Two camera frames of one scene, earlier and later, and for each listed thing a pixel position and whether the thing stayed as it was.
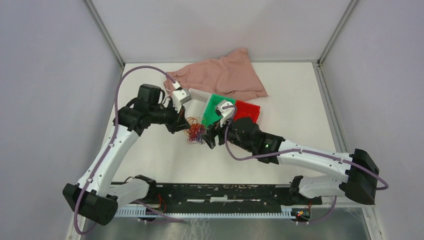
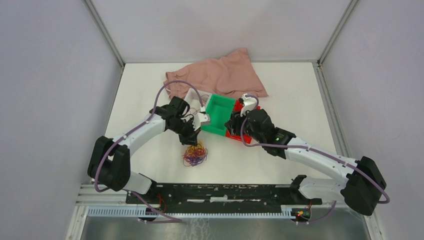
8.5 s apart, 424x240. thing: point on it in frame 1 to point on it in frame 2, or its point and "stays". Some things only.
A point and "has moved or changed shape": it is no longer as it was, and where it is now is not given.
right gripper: [214, 130] to [231, 125]
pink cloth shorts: [230, 76] stays
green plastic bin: [210, 114] stays
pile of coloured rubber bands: [195, 131] has moved or changed shape
